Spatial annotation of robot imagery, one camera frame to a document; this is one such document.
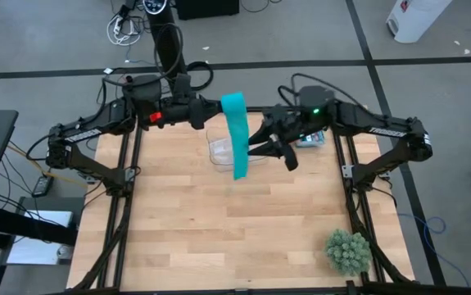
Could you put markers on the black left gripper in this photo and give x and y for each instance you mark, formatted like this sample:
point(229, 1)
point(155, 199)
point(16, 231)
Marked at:
point(196, 112)

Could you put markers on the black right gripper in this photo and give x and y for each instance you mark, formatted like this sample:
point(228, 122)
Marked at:
point(284, 123)

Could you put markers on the teal elastic bandage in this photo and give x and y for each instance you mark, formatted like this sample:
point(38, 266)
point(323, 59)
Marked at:
point(237, 123)

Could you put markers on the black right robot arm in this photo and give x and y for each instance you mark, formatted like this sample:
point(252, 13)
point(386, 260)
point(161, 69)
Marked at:
point(382, 125)

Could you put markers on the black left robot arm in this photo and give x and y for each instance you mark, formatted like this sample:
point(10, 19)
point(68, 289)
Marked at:
point(91, 123)

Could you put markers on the clear plastic bin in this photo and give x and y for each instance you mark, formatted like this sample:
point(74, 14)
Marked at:
point(214, 139)

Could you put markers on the teal white first aid kit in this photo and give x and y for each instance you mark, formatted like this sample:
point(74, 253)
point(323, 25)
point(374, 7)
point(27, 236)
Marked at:
point(313, 140)

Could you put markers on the black tower fan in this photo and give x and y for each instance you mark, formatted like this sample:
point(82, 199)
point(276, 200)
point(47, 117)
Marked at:
point(165, 41)

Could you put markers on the black box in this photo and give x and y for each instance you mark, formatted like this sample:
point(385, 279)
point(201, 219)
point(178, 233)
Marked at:
point(206, 8)

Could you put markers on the green artificial plant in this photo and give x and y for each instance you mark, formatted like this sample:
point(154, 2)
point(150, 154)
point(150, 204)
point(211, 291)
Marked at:
point(349, 253)

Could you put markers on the black power adapter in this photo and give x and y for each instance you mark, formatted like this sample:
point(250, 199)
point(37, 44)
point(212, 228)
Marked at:
point(42, 186)

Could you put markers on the white floor appliance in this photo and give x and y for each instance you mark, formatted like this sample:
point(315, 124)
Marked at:
point(417, 18)

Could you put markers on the white grey box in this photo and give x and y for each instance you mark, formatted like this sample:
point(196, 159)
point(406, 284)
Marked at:
point(38, 250)

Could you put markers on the black metal table frame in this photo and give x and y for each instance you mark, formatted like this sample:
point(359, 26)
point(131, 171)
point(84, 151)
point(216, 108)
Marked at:
point(259, 110)

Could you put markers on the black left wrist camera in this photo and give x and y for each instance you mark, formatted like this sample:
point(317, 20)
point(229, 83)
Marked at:
point(182, 86)

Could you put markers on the grey metal bracket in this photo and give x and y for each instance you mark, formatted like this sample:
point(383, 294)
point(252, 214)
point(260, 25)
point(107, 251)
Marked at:
point(346, 171)
point(89, 177)

